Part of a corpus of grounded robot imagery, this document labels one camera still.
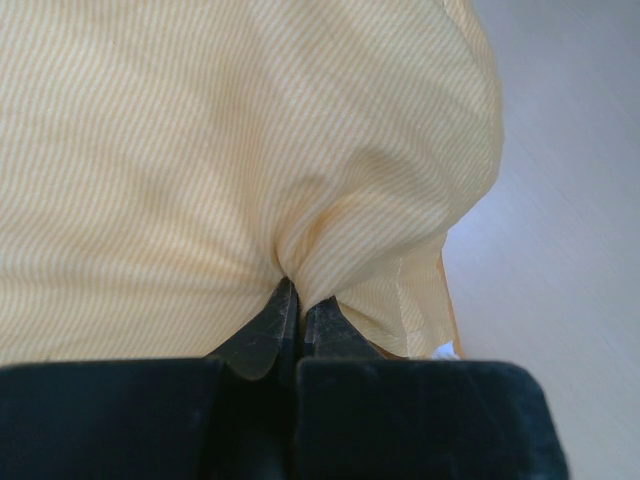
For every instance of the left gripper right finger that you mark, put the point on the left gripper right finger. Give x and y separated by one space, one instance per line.
363 416

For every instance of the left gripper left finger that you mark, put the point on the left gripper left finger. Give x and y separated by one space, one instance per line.
226 415

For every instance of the orange patterned pillowcase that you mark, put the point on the orange patterned pillowcase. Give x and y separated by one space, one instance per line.
164 164

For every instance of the white pillow yellow edge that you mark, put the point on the white pillow yellow edge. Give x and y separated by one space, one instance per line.
446 352

